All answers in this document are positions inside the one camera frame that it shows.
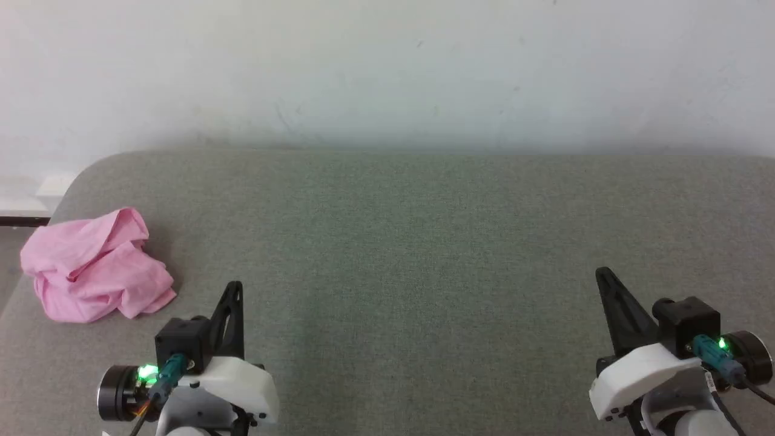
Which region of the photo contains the grey-green fabric sofa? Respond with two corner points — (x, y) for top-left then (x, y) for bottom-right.
(0, 150), (775, 436)

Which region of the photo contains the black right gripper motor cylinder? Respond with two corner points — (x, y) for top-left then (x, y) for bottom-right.
(724, 331), (774, 386)

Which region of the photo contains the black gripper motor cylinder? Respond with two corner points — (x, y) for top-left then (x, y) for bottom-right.
(724, 331), (774, 386)
(97, 365), (149, 422)

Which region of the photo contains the pink cloth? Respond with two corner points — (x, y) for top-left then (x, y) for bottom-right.
(20, 207), (177, 324)

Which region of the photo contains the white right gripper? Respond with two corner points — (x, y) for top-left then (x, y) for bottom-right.
(589, 266), (704, 422)

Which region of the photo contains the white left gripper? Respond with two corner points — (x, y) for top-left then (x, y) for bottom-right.
(171, 281), (280, 436)

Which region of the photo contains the white baseboard ledge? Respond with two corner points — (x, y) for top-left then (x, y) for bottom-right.
(0, 172), (79, 217)

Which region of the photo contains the teal-plug right camera cable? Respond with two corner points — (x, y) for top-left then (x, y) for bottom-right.
(691, 334), (775, 436)

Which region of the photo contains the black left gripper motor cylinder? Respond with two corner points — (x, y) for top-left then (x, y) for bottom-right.
(97, 365), (149, 422)

